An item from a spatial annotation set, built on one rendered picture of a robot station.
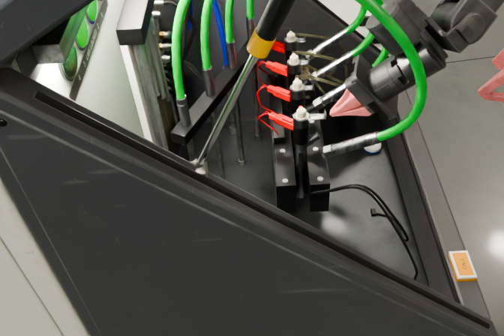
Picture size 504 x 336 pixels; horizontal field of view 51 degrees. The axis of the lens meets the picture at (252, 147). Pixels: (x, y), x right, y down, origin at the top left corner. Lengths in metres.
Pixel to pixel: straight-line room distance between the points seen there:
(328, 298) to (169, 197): 0.27
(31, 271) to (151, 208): 0.19
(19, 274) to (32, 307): 0.08
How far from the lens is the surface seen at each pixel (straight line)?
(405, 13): 0.81
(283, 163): 1.01
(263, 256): 0.61
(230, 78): 1.02
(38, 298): 0.73
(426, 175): 1.06
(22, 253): 0.65
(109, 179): 0.53
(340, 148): 0.83
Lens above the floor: 1.71
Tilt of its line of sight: 44 degrees down
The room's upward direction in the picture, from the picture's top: 5 degrees counter-clockwise
